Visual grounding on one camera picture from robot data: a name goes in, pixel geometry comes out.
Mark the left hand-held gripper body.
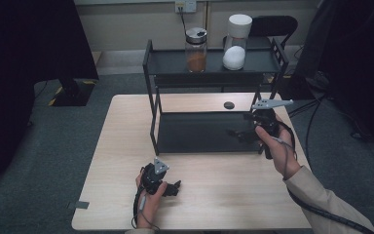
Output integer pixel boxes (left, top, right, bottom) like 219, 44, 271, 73
140, 157, 170, 197

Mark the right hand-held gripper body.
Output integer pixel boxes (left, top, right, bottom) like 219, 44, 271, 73
243, 98, 295, 161

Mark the black metal two-tier rack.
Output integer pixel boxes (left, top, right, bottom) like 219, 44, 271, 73
142, 36, 290, 157

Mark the white lidded jar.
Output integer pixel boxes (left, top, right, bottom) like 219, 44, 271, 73
221, 13, 254, 72

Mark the glass spice jar metal lid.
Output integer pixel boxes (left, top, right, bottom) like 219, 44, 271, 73
184, 26, 208, 74

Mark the person's left hand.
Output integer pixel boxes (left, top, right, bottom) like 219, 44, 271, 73
134, 171, 169, 229

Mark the person's right hand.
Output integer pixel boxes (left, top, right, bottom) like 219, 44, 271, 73
254, 114, 303, 181

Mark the grey tape piece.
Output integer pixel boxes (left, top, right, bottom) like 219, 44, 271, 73
66, 200, 91, 211

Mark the dark grey cloth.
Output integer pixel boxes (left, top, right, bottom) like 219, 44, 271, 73
293, 0, 339, 80

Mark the black folding chair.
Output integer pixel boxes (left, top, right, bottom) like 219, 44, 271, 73
222, 15, 299, 51

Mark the dark curtain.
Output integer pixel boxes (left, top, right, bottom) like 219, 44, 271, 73
318, 0, 374, 161
0, 0, 100, 189

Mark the black stand base striped tape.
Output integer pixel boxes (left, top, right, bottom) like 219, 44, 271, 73
47, 77, 99, 108

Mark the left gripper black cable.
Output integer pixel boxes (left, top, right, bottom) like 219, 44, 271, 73
131, 184, 161, 232

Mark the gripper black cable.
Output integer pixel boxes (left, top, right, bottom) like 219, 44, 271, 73
131, 184, 161, 232
272, 119, 374, 234

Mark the black floor cable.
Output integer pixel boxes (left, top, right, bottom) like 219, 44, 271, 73
286, 93, 330, 164

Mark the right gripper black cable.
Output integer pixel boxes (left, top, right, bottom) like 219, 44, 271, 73
272, 119, 374, 234

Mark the black power cable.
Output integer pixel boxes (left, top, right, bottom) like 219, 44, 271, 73
178, 6, 189, 37

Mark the white wall socket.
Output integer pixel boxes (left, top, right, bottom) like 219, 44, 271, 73
174, 0, 198, 15

